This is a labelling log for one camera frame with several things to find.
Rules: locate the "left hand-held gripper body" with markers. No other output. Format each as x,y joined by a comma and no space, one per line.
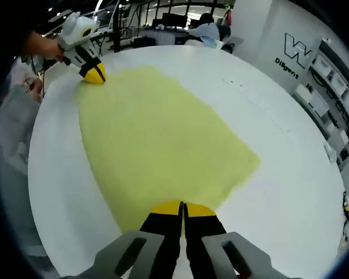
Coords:
75,32

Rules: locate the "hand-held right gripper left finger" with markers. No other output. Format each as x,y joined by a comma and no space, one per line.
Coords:
160,226

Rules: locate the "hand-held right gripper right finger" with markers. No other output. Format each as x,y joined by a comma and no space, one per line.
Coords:
203,226

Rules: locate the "yellow blue grey garment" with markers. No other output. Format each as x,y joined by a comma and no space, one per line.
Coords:
151,130

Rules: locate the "person's left hand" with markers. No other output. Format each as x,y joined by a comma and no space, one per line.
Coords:
53,50

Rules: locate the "black computer monitor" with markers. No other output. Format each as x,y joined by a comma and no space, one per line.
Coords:
174,20

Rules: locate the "red hanging cloth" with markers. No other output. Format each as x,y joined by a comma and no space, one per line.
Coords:
228,17

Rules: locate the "idle hand-held gripper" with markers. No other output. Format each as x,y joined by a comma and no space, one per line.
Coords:
348,203

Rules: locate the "white lidded box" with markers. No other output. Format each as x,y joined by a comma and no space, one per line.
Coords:
317,101

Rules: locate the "grey shelving unit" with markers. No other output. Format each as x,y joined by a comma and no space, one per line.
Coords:
337,101

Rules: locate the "row of white storage bins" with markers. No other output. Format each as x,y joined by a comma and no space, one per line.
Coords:
334,78

